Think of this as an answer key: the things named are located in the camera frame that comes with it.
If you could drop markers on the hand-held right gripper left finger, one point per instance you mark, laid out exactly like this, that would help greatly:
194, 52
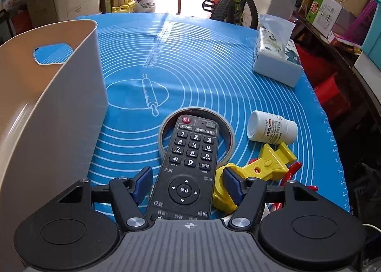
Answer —
142, 184

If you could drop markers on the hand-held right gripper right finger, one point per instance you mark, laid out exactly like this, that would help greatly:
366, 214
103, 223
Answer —
231, 185

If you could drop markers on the yellow plastic toy tool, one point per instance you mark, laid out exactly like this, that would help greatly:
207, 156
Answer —
268, 164

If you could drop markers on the brown tape roll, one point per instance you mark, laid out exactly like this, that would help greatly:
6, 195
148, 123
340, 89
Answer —
230, 140

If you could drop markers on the black remote control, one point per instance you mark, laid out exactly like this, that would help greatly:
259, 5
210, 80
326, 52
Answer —
186, 153

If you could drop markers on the red action figure toy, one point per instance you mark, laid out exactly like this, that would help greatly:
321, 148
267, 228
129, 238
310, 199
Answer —
293, 171

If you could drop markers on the beige plastic basket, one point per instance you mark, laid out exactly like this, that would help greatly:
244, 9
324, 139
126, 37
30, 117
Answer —
53, 117

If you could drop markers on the white pill bottle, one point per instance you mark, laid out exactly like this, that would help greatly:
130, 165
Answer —
273, 127

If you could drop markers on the blue baking mat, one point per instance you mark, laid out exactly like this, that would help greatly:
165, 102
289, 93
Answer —
208, 75

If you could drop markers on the printed tissue pack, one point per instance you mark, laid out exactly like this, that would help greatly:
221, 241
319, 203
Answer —
275, 57

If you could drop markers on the red plastic crate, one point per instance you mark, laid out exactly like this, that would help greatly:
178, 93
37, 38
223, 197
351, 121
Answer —
327, 81

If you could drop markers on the dark wooden side table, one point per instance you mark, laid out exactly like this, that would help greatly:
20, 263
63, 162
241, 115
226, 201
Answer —
360, 105

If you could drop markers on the yellow plastic jug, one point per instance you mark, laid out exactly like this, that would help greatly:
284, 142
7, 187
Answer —
130, 2
120, 9

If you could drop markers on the white plastic bag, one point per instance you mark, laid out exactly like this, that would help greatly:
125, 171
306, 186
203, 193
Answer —
145, 2

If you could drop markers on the green white carton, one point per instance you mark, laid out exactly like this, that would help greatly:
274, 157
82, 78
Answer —
323, 13

